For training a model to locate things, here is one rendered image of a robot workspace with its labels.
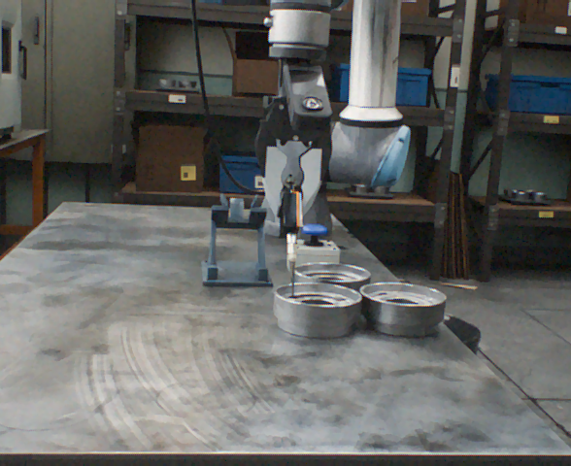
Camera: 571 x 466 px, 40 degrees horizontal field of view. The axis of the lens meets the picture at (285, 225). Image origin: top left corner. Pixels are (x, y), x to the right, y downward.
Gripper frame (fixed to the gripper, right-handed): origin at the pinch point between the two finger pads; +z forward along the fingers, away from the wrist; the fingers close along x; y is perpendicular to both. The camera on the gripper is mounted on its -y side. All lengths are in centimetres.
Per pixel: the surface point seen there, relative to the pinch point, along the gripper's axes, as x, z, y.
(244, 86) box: -18, -11, 343
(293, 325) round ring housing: 0.5, 11.7, -12.0
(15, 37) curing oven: 83, -27, 240
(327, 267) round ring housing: -6.9, 9.5, 7.8
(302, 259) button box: -4.4, 10.1, 15.1
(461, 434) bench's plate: -10.6, 12.7, -38.1
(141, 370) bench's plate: 17.1, 12.8, -23.9
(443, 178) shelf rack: -134, 33, 337
